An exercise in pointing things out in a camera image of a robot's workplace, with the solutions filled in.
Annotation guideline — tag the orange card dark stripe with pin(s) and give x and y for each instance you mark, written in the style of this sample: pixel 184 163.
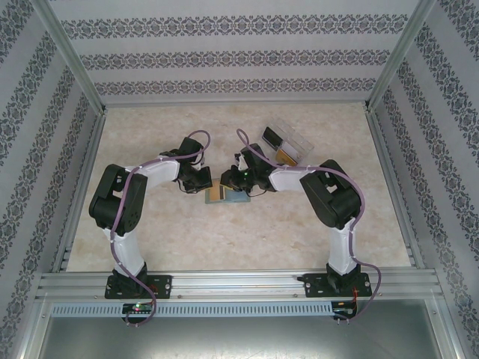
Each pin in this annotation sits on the orange card dark stripe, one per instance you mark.
pixel 215 194

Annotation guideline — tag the green card holder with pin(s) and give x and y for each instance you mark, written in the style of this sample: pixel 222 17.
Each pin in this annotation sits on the green card holder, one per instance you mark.
pixel 237 197

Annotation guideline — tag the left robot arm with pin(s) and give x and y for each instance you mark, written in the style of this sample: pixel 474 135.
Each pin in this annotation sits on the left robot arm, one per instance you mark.
pixel 119 198

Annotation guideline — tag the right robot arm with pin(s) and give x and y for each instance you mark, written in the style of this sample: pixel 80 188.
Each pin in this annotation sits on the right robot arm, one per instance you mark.
pixel 329 194

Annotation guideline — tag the orange and white card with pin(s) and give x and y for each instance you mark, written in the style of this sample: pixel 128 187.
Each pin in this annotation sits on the orange and white card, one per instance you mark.
pixel 285 158

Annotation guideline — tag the black card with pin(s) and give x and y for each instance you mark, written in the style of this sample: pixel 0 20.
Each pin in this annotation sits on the black card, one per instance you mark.
pixel 271 136

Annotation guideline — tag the clear plastic tray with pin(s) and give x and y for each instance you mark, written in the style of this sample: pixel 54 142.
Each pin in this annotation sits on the clear plastic tray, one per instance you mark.
pixel 295 136

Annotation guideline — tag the small circuit board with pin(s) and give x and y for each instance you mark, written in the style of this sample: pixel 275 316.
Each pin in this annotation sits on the small circuit board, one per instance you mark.
pixel 342 310
pixel 136 308

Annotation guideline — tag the grey metal sheet panel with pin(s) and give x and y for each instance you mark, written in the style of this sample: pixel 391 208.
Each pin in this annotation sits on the grey metal sheet panel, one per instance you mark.
pixel 239 340

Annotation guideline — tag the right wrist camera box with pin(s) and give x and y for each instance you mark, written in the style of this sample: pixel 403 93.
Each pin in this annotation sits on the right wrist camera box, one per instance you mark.
pixel 240 162

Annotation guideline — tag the aluminium cross rail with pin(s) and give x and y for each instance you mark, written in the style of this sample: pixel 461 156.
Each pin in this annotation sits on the aluminium cross rail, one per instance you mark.
pixel 239 284

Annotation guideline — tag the aluminium side rail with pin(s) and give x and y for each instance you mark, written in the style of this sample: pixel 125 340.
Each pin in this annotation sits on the aluminium side rail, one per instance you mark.
pixel 82 183
pixel 397 187

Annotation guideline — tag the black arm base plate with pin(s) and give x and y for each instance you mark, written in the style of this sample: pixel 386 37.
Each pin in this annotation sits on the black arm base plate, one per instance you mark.
pixel 162 286
pixel 312 286

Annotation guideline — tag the aluminium upright post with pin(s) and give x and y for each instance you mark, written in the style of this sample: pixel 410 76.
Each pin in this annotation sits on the aluminium upright post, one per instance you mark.
pixel 398 56

